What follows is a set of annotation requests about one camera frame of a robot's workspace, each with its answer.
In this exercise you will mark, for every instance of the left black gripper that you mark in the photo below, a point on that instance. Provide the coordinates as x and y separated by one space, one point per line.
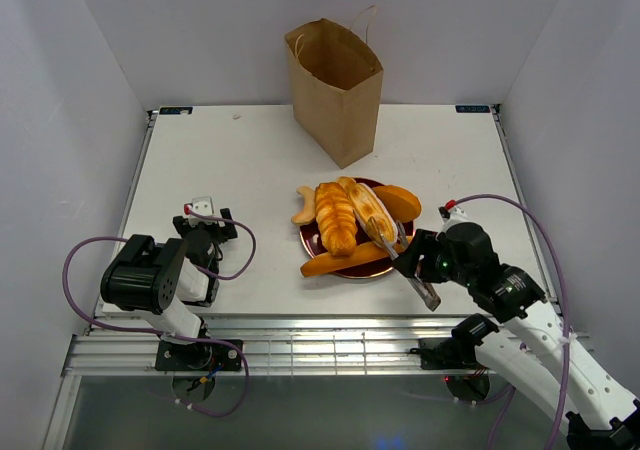
224 232

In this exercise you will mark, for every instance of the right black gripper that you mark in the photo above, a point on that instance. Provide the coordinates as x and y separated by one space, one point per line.
423 241

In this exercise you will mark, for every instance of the white iced long eclair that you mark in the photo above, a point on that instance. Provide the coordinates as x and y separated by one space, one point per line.
367 205

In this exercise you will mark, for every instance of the metal kitchen tongs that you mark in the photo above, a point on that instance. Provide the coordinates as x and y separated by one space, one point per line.
395 250

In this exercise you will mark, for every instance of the large braided pastry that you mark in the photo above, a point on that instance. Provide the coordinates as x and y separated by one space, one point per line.
335 219

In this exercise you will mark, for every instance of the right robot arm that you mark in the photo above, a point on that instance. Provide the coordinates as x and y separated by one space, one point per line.
519 335

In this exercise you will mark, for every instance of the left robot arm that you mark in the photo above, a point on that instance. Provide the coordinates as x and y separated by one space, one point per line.
162 282

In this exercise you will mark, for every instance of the long baguette bread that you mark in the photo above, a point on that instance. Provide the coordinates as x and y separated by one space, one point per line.
367 261

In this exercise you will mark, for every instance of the pale crescent bread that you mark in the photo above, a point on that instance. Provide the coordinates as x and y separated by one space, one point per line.
307 214

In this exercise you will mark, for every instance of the brown paper bag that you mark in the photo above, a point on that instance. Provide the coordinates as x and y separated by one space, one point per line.
336 84

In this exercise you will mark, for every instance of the oval orange bun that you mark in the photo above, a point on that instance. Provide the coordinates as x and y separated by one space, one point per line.
401 204

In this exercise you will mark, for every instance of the small round bun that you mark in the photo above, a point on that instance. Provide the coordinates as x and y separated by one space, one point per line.
346 183

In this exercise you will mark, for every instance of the dark red round plate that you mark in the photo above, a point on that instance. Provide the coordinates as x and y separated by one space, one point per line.
310 234

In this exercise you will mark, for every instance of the right blue corner sticker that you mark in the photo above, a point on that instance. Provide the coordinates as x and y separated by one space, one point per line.
472 109

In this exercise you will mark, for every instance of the blue corner sticker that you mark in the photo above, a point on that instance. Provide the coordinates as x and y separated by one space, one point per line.
472 109
175 110

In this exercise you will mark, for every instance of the left blue corner sticker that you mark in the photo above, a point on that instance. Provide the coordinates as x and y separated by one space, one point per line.
175 110

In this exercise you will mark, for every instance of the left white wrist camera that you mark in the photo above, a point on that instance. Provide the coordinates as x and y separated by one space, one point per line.
199 208

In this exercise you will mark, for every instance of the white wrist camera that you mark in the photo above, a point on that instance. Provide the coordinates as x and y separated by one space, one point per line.
451 214
199 208

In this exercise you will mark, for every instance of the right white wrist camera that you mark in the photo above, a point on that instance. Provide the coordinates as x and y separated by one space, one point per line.
451 214

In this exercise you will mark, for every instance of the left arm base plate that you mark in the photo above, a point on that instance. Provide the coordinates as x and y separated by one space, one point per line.
198 356

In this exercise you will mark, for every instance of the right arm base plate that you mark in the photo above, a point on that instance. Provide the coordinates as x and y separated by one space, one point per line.
445 354

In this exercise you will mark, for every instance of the aluminium rail frame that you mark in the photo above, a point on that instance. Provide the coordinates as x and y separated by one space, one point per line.
273 346

